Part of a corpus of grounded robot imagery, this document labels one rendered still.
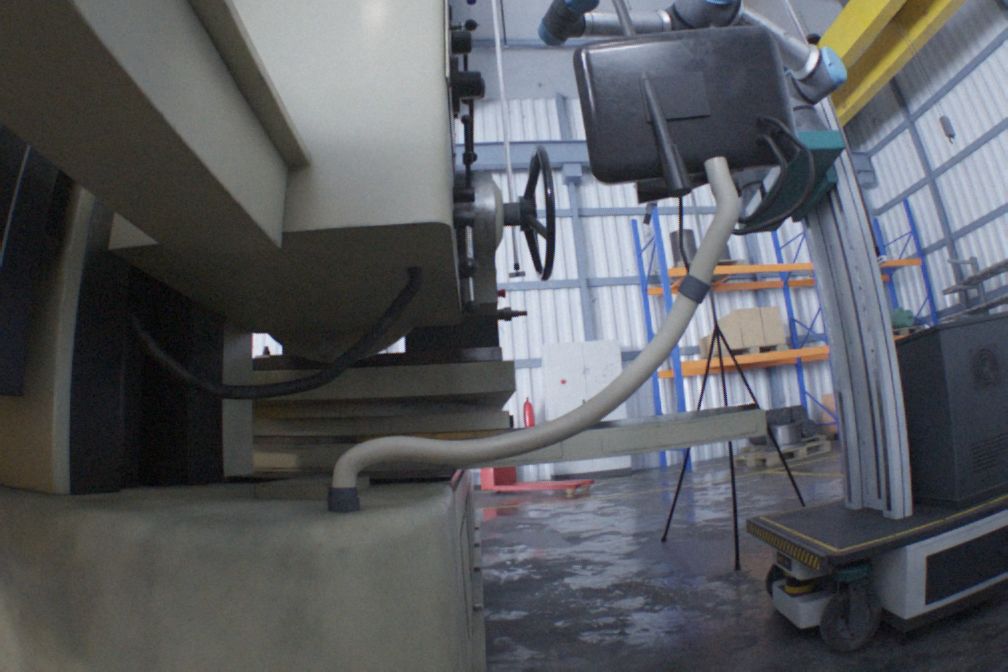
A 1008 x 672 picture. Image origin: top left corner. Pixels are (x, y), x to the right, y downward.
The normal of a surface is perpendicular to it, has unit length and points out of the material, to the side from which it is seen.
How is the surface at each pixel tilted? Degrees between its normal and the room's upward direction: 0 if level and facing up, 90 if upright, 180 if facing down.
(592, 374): 90
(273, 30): 90
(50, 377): 90
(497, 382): 90
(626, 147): 110
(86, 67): 180
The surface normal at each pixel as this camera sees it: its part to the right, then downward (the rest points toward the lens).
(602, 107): -0.18, 0.09
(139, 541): 0.04, -0.43
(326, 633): 0.63, -0.25
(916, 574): -0.15, -0.26
